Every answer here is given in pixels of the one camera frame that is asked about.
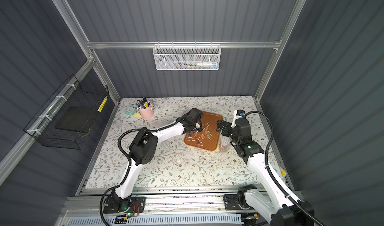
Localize round patterned jar lid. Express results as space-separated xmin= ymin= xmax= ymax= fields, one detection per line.
xmin=161 ymin=141 xmax=171 ymax=149

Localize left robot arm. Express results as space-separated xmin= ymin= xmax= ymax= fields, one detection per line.
xmin=108 ymin=108 xmax=204 ymax=212

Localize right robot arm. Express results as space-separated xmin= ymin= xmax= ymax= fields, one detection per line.
xmin=217 ymin=118 xmax=315 ymax=226

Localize pile of lollipop candies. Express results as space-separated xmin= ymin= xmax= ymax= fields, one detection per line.
xmin=185 ymin=123 xmax=212 ymax=148

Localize brown wooden tray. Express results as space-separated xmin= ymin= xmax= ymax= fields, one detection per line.
xmin=184 ymin=111 xmax=223 ymax=151

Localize white marker in basket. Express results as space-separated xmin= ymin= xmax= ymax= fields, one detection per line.
xmin=196 ymin=62 xmax=217 ymax=69

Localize pink pen cup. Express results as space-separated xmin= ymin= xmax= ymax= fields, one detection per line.
xmin=139 ymin=105 xmax=154 ymax=120

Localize pens in pink cup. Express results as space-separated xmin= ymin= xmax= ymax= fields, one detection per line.
xmin=136 ymin=97 xmax=151 ymax=109

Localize small green alarm clock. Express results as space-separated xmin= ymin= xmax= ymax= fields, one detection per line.
xmin=125 ymin=106 xmax=137 ymax=116

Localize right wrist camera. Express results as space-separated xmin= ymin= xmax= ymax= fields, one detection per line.
xmin=231 ymin=110 xmax=245 ymax=128

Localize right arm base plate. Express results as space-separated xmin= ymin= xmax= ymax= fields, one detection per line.
xmin=223 ymin=194 xmax=255 ymax=211

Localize white mesh wall basket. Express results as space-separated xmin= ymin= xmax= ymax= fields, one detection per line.
xmin=153 ymin=43 xmax=222 ymax=71

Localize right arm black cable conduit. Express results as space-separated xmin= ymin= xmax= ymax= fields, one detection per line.
xmin=244 ymin=110 xmax=326 ymax=226

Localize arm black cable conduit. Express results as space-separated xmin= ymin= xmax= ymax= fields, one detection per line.
xmin=244 ymin=110 xmax=326 ymax=226
xmin=98 ymin=113 xmax=193 ymax=226

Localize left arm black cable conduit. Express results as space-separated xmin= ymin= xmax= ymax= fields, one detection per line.
xmin=98 ymin=113 xmax=193 ymax=226

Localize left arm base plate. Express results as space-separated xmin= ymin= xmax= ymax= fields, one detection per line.
xmin=103 ymin=196 xmax=146 ymax=214

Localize black wire wall basket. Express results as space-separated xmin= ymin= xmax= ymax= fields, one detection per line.
xmin=24 ymin=77 xmax=109 ymax=150

